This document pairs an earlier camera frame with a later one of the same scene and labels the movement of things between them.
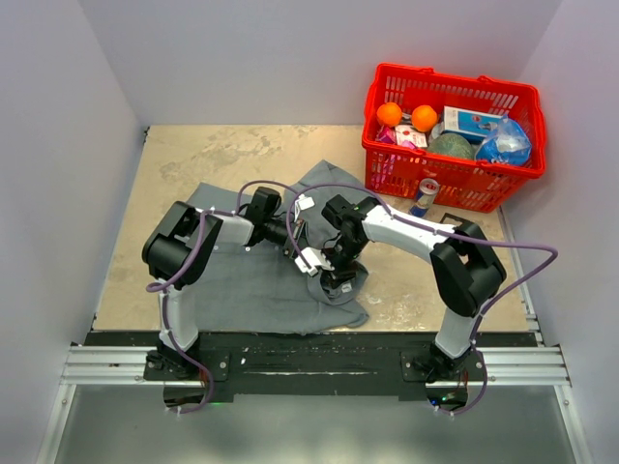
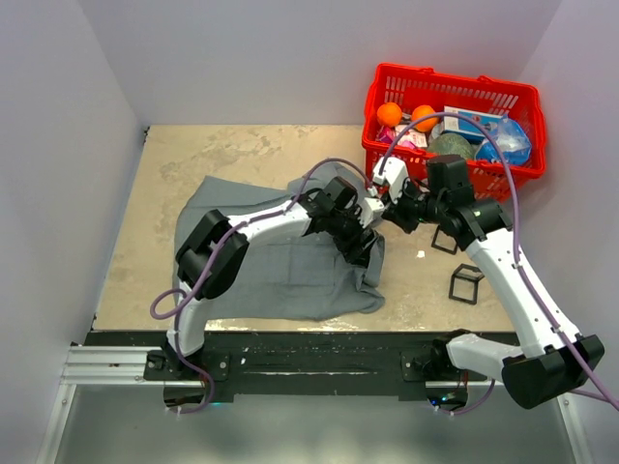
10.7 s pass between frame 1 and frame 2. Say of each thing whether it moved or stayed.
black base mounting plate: stayed
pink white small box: stayed
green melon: stayed
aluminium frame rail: stayed
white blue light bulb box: stayed
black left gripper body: moved
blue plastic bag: stayed
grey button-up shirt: moved
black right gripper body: moved
